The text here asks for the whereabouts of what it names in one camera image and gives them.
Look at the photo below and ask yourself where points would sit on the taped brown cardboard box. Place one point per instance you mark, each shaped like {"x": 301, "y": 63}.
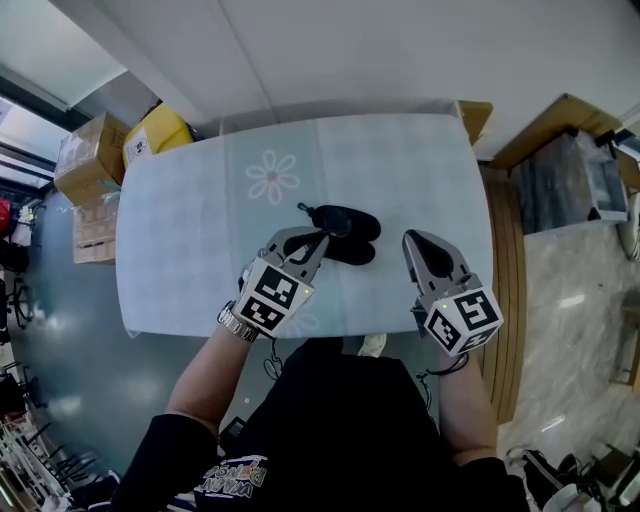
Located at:
{"x": 95, "y": 230}

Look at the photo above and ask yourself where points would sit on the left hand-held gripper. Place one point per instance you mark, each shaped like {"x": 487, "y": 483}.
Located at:
{"x": 272, "y": 300}

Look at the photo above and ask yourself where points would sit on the wooden chair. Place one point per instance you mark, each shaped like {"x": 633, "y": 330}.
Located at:
{"x": 630, "y": 345}

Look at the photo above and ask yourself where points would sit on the teal plastic item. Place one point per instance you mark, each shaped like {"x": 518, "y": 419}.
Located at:
{"x": 110, "y": 186}

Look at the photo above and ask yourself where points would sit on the silver metal wristwatch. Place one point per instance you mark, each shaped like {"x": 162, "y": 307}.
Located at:
{"x": 232, "y": 320}

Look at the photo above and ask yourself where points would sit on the wooden frame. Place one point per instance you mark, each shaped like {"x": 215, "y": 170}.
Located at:
{"x": 545, "y": 125}

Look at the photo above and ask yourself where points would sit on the person's right forearm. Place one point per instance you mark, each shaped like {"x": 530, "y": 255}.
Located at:
{"x": 467, "y": 415}

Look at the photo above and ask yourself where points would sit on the black glasses case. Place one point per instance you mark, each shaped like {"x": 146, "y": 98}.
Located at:
{"x": 362, "y": 235}

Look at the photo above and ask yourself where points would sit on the person's right white shoe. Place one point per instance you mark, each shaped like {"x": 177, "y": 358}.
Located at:
{"x": 372, "y": 345}

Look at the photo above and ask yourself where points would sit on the grey marble-pattern box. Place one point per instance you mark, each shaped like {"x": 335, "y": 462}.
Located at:
{"x": 550, "y": 185}

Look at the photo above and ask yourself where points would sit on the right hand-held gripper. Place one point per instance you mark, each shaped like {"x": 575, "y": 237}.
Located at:
{"x": 465, "y": 320}

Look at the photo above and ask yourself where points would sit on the light blue floral tablecloth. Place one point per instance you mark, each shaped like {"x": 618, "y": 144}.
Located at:
{"x": 190, "y": 240}

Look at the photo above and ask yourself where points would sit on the person's black clothes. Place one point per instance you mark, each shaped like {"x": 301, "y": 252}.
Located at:
{"x": 340, "y": 440}

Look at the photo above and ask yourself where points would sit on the small black device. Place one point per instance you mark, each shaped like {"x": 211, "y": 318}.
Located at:
{"x": 232, "y": 429}

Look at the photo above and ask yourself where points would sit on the person's left forearm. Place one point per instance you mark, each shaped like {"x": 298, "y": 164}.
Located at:
{"x": 210, "y": 380}

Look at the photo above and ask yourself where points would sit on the large brown cardboard box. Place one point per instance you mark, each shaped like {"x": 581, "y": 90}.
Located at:
{"x": 87, "y": 155}

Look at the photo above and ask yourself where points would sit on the wooden slatted bench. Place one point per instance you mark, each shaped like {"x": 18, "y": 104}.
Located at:
{"x": 507, "y": 300}

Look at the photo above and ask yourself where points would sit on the white black-patterned bag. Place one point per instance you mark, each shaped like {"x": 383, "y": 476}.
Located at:
{"x": 631, "y": 230}

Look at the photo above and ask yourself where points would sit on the yellow cardboard box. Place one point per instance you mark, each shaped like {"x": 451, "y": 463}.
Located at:
{"x": 155, "y": 132}

